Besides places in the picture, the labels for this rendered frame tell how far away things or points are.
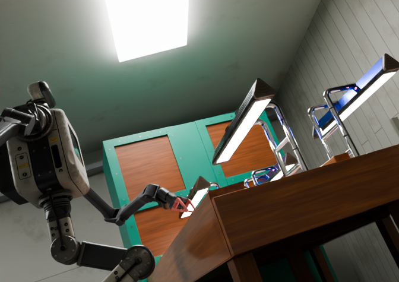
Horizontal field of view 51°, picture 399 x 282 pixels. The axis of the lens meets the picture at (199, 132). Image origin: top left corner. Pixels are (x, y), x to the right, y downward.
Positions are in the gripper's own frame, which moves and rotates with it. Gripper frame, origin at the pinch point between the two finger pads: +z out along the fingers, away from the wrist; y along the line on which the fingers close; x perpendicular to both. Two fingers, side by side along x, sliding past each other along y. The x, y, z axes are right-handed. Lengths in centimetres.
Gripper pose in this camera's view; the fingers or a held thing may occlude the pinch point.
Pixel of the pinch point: (190, 211)
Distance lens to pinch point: 205.5
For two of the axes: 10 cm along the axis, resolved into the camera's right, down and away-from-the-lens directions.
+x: 4.4, -9.0, 0.0
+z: 7.9, 3.9, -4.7
